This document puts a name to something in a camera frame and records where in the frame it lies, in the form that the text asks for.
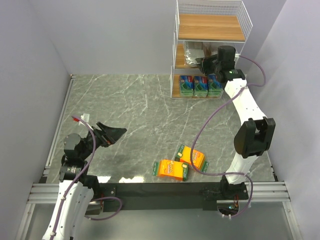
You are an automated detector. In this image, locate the blue green sponge pack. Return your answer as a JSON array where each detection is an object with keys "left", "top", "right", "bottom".
[
  {"left": 207, "top": 74, "right": 224, "bottom": 99},
  {"left": 193, "top": 75, "right": 208, "bottom": 98},
  {"left": 179, "top": 75, "right": 194, "bottom": 98}
]

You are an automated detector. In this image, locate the blue green sponge pack back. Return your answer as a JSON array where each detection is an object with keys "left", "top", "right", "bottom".
[{"left": 179, "top": 75, "right": 194, "bottom": 98}]

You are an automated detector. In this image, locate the orange sponge pack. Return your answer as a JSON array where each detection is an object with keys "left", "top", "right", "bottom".
[
  {"left": 152, "top": 159, "right": 189, "bottom": 182},
  {"left": 174, "top": 144, "right": 209, "bottom": 173}
]

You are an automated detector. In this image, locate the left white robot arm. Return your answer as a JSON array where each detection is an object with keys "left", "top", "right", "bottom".
[{"left": 42, "top": 122, "right": 127, "bottom": 240}]

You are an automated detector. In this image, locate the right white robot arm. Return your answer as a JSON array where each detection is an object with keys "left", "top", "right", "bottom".
[{"left": 197, "top": 45, "right": 276, "bottom": 200}]

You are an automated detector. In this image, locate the black base bar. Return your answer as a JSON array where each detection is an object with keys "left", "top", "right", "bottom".
[{"left": 100, "top": 181, "right": 249, "bottom": 211}]

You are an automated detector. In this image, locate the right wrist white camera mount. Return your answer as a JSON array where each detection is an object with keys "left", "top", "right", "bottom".
[{"left": 234, "top": 53, "right": 241, "bottom": 60}]

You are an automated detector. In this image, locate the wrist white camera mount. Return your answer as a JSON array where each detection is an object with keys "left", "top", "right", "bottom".
[
  {"left": 72, "top": 113, "right": 90, "bottom": 126},
  {"left": 234, "top": 53, "right": 241, "bottom": 60}
]

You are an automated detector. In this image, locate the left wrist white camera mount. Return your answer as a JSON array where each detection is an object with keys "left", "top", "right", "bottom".
[{"left": 72, "top": 113, "right": 90, "bottom": 126}]

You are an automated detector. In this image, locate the white wire wooden shelf rack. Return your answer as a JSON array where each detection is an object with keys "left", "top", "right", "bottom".
[{"left": 170, "top": 0, "right": 253, "bottom": 99}]

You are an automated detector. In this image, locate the aluminium frame rail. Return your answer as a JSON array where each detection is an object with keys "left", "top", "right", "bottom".
[{"left": 15, "top": 74, "right": 76, "bottom": 240}]

